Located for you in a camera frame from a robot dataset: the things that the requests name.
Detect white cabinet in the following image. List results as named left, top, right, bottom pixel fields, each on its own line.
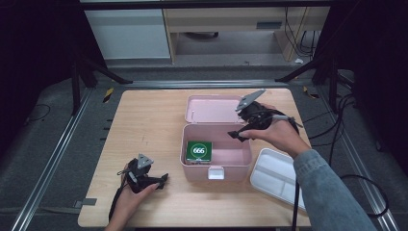
left=83, top=8, right=171, bottom=61

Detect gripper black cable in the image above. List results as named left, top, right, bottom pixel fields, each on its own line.
left=271, top=114, right=305, bottom=231
left=108, top=187, right=125, bottom=223

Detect grey metal table bracket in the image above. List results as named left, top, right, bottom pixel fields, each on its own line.
left=73, top=197, right=98, bottom=209

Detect thin black floor cable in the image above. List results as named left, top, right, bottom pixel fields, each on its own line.
left=26, top=102, right=52, bottom=123

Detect white divided tray insert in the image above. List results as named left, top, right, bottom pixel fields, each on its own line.
left=248, top=146, right=308, bottom=212

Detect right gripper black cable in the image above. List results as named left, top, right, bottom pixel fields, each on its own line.
left=271, top=114, right=305, bottom=231

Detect yellow black tape strip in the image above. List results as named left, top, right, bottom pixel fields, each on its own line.
left=302, top=86, right=320, bottom=100
left=102, top=87, right=115, bottom=104

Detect black cables under desk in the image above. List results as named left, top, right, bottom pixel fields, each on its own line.
left=283, top=7, right=321, bottom=59

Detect aluminium floor rail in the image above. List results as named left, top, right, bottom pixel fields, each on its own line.
left=10, top=87, right=94, bottom=231
left=315, top=86, right=400, bottom=231
left=124, top=79, right=290, bottom=90

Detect pink storage box with lid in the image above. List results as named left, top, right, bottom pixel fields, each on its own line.
left=179, top=93, right=253, bottom=184

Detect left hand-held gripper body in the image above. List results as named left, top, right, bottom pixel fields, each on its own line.
left=122, top=152, right=162, bottom=194

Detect black floor cable loop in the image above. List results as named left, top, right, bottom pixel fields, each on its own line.
left=302, top=91, right=392, bottom=218

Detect person's left hand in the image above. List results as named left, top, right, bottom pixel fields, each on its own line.
left=104, top=163, right=161, bottom=231

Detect black metal stand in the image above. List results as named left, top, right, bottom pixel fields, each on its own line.
left=69, top=52, right=135, bottom=117
left=274, top=52, right=342, bottom=114

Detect green and white cardboard box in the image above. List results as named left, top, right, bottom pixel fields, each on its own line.
left=185, top=140, right=214, bottom=166

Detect person's right hand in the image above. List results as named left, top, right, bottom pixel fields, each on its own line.
left=238, top=102, right=313, bottom=161

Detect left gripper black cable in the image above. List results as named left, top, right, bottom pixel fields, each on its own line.
left=108, top=187, right=125, bottom=223

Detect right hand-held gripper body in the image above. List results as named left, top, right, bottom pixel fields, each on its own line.
left=234, top=89, right=301, bottom=132

